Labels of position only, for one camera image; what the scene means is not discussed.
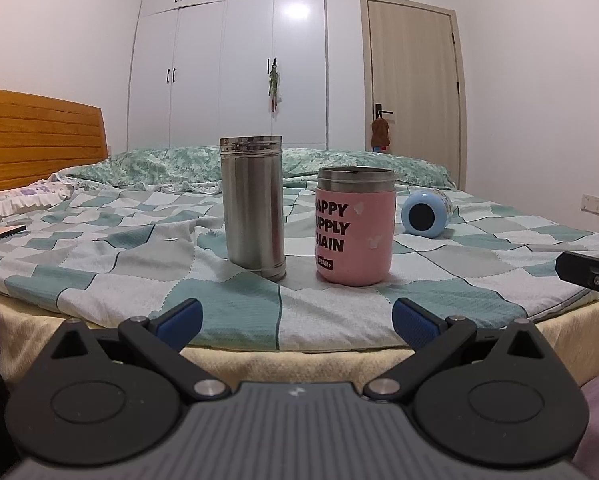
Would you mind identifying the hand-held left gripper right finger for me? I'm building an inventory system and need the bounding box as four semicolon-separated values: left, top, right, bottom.
363;298;546;402

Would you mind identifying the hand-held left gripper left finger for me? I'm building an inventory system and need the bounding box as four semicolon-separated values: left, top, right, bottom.
50;298;231;402

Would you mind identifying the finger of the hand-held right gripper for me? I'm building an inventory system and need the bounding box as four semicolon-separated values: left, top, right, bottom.
555;250;599;326

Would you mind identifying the light blue cup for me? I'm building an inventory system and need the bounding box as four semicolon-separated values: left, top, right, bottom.
401;190;453;239

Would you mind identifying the pink printed steel cup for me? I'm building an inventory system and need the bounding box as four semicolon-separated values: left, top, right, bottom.
314;165;397;287

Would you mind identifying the tall stainless steel cup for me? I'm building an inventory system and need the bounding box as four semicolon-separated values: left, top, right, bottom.
219;135;287;282

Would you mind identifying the checked green white blanket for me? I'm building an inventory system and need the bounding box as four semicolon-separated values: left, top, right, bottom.
0;179;599;352

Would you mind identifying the beige mattress sheet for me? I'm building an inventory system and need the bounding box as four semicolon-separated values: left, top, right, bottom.
0;292;599;391

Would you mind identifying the green floral quilt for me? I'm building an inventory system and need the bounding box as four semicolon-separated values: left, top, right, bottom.
64;145;458;194

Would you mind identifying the brown hanging ornament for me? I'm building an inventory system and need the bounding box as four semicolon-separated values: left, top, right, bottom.
370;115;391;154

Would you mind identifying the purple floral pillow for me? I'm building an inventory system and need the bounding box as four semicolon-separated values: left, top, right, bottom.
0;179;83;232

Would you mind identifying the wooden headboard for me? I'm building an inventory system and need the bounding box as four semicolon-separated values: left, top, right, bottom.
0;86;110;195

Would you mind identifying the light wooden door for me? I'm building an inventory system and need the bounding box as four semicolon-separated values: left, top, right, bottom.
359;0;468;192

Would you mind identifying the green hanging ornament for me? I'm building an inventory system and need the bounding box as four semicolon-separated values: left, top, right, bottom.
267;57;282;114

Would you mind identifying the white wardrobe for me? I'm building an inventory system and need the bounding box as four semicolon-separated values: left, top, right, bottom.
126;0;329;151

